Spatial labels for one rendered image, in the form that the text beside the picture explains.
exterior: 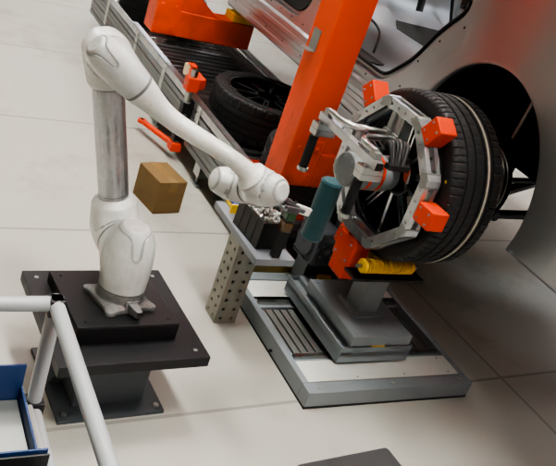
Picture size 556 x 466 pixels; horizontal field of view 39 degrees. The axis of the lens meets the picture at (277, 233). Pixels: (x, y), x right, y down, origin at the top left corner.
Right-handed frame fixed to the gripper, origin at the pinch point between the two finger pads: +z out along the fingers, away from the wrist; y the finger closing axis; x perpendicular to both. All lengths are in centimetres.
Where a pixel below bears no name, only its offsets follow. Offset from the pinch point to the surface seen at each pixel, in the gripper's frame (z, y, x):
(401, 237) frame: 26.8, -22.0, -10.3
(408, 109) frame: 18, 1, -48
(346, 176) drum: 12.0, 2.7, -17.0
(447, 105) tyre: 28, -4, -57
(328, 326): 49, 0, 44
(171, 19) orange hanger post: 54, 244, -6
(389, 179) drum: 25.8, -3.0, -23.3
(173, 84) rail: 56, 209, 23
